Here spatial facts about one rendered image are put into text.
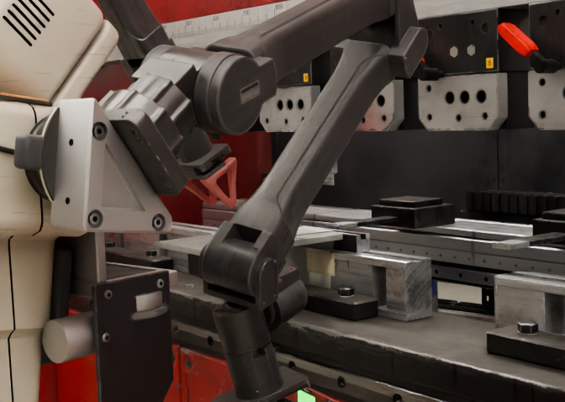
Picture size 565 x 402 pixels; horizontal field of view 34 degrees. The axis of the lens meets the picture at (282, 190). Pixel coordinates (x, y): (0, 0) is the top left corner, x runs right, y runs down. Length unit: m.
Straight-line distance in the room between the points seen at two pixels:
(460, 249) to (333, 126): 0.68
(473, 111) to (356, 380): 0.43
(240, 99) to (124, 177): 0.15
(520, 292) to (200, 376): 0.69
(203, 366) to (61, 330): 0.83
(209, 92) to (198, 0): 1.02
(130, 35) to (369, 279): 0.54
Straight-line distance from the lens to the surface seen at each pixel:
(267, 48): 0.96
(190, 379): 1.82
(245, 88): 0.90
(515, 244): 1.42
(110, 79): 2.40
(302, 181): 1.08
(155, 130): 0.80
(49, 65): 0.95
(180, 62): 0.89
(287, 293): 1.11
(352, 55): 1.19
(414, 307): 1.50
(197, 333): 1.77
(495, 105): 1.31
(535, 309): 1.32
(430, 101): 1.39
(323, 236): 1.57
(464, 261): 1.74
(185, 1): 1.93
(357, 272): 1.56
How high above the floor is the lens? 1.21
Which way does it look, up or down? 5 degrees down
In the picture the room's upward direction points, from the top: 2 degrees counter-clockwise
